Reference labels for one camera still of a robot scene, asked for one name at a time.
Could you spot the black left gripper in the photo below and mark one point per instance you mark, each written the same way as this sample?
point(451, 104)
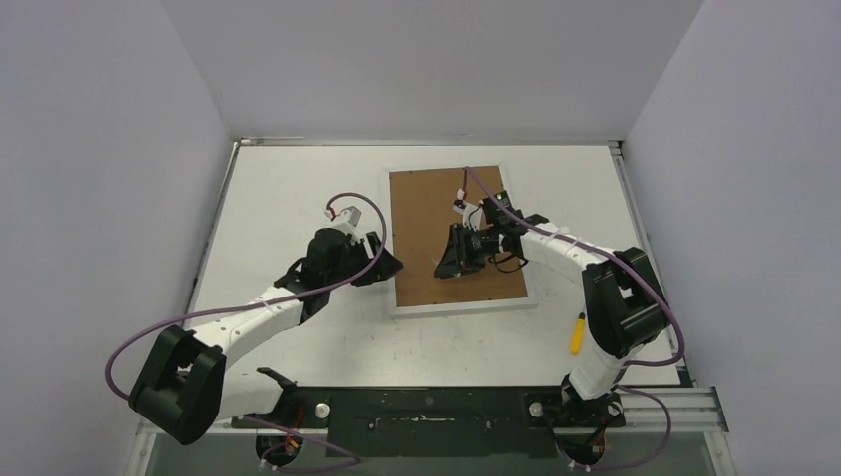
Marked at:
point(387, 269)

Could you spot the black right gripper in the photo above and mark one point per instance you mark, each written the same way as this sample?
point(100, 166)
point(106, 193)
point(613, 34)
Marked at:
point(466, 246)

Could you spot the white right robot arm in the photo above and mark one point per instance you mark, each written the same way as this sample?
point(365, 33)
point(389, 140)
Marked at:
point(622, 298)

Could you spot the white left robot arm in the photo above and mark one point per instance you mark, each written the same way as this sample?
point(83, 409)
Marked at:
point(188, 382)

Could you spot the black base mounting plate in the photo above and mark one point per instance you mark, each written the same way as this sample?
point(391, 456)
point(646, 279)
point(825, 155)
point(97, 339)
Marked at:
point(445, 440)

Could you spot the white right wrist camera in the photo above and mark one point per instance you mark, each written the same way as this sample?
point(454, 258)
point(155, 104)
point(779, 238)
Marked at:
point(471, 214)

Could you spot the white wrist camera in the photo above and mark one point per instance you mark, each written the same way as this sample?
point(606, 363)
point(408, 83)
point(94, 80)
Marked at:
point(471, 214)
point(346, 220)

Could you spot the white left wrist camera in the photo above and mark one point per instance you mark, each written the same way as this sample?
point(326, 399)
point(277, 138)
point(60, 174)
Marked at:
point(346, 220)

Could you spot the yellow handle screwdriver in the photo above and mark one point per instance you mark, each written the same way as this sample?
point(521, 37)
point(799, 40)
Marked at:
point(578, 334)

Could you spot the aluminium table front rail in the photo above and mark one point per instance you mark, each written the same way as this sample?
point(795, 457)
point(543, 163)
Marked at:
point(677, 410)

